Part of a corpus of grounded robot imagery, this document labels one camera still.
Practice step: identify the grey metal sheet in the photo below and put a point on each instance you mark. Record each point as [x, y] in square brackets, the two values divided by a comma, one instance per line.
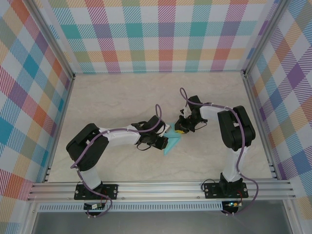
[158, 223]

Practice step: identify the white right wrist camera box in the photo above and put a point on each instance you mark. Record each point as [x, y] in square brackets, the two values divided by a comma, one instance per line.
[186, 112]

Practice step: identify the small dark circuit board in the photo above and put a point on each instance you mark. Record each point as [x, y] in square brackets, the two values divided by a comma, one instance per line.
[93, 206]

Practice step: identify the aluminium frame post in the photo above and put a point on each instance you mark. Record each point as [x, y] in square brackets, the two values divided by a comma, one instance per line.
[264, 36]
[52, 36]

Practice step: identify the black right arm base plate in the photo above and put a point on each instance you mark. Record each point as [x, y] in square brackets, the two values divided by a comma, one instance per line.
[209, 191]

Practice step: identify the aluminium table side rail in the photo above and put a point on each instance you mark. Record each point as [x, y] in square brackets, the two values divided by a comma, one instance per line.
[61, 122]
[256, 109]

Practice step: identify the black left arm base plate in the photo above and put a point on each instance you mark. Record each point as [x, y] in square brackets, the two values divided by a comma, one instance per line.
[112, 191]

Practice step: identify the aluminium profile rail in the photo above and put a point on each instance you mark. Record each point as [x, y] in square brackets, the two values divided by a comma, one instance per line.
[158, 190]

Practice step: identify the light blue paper sheet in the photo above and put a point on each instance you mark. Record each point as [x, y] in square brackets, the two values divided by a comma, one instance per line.
[171, 143]

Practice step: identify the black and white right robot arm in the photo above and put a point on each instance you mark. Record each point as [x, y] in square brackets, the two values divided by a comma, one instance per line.
[234, 126]

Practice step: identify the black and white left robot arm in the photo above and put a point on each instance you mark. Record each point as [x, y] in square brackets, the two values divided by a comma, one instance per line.
[90, 146]

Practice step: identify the small circuit board with light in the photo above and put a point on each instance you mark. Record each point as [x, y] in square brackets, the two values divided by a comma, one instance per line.
[232, 204]

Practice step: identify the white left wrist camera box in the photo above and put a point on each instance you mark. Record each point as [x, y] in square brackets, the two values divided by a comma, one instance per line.
[165, 128]

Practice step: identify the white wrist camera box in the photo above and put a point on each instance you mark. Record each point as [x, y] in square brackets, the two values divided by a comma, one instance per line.
[165, 128]
[186, 112]

